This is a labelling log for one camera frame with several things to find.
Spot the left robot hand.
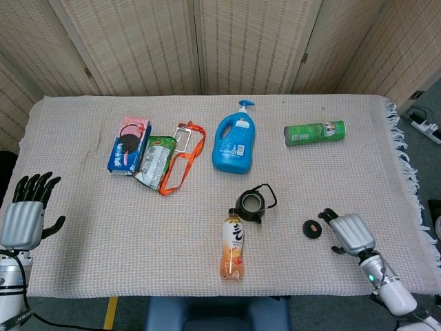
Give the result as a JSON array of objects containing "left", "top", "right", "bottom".
[{"left": 0, "top": 171, "right": 66, "bottom": 251}]

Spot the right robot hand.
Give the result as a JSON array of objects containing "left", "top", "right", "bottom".
[{"left": 317, "top": 208, "right": 376, "bottom": 257}]

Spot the black lid with cork knob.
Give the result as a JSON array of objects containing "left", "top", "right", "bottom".
[{"left": 302, "top": 219, "right": 323, "bottom": 239}]

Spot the black cast iron teapot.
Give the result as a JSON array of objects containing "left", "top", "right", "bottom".
[{"left": 234, "top": 183, "right": 278, "bottom": 225}]

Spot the beige woven tablecloth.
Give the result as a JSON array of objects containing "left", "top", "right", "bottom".
[{"left": 0, "top": 94, "right": 440, "bottom": 298}]

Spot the green chips can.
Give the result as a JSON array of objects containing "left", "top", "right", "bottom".
[{"left": 283, "top": 120, "right": 347, "bottom": 147}]

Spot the orange juice plastic bottle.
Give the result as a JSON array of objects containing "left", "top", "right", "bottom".
[{"left": 219, "top": 208, "right": 247, "bottom": 281}]

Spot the blue Oreo cookie box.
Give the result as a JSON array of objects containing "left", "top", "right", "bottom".
[{"left": 107, "top": 115, "right": 152, "bottom": 177}]

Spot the white power strip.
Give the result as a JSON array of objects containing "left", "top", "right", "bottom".
[{"left": 406, "top": 106, "right": 441, "bottom": 144}]

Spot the green silver snack bag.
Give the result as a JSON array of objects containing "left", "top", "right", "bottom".
[{"left": 133, "top": 135, "right": 177, "bottom": 192}]

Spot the blue detergent bottle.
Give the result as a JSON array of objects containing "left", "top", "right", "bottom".
[{"left": 211, "top": 99, "right": 258, "bottom": 174}]

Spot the blue chair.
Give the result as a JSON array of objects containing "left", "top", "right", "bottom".
[{"left": 144, "top": 295, "right": 292, "bottom": 331}]

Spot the clear badge holder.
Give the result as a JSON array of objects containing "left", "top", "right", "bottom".
[{"left": 174, "top": 126, "right": 192, "bottom": 153}]

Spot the woven folding screen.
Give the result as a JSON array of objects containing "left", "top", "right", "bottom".
[{"left": 0, "top": 0, "right": 441, "bottom": 152}]

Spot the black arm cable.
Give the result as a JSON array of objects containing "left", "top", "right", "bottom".
[{"left": 0, "top": 250, "right": 104, "bottom": 331}]

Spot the orange lanyard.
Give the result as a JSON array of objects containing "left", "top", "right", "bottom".
[{"left": 158, "top": 121, "right": 207, "bottom": 197}]

